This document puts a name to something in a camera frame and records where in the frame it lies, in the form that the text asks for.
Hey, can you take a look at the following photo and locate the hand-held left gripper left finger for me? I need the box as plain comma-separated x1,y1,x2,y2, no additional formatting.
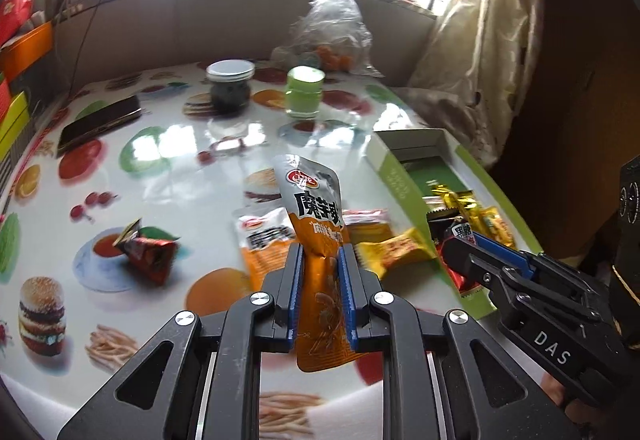
56,244,305,440

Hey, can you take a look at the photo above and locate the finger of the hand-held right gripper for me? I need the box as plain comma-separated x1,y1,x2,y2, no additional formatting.
442,236,546,321
472,233,608,307

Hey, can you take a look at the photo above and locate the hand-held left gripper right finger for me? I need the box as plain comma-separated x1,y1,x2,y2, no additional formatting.
337,244,586,440

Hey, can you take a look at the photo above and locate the large gold snack packet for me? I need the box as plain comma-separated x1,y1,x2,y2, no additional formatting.
470,205,516,251

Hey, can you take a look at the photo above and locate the orange grey snack pouch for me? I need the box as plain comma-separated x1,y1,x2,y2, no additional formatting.
232,206,301,291
272,154,368,373

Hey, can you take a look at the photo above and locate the black red snack packet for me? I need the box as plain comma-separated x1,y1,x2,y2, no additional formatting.
426,213,481,293

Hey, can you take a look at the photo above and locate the yellow snack packet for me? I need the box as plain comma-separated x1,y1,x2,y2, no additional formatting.
356,227,438,278

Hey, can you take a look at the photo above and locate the small orange clear packet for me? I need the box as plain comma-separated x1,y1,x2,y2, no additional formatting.
342,209,396,246

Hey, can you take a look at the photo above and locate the green cardboard box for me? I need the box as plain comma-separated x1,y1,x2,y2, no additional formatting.
372,129,543,321

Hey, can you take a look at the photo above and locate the red triangular snack packet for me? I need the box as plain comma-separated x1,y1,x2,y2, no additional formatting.
112,217,180,286

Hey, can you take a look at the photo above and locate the person's right hand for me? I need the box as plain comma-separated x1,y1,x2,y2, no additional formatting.
541,371,597,422

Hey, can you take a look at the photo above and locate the food printed tablecloth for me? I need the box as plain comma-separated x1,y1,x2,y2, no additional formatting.
0,60,546,440

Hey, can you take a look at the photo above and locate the green plastic jar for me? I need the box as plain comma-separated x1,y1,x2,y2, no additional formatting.
285,66,325,118

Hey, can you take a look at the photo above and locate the cream patterned curtain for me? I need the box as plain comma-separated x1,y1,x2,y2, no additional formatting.
390,0,546,166

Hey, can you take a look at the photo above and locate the dark jar with clear lid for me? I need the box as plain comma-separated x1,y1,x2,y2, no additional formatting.
206,60,256,116

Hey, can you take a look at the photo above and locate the black smartphone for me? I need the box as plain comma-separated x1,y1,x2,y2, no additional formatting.
56,94,142,157

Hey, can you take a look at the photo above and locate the clear plastic bag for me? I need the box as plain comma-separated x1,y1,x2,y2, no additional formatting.
270,0,386,78

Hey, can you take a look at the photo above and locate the yellow green box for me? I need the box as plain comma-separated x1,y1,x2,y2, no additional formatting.
0,90,31,161

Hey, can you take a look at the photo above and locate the orange box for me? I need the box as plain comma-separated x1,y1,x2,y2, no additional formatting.
0,23,54,81

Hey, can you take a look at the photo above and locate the thin black cable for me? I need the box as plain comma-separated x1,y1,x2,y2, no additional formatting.
74,0,110,91

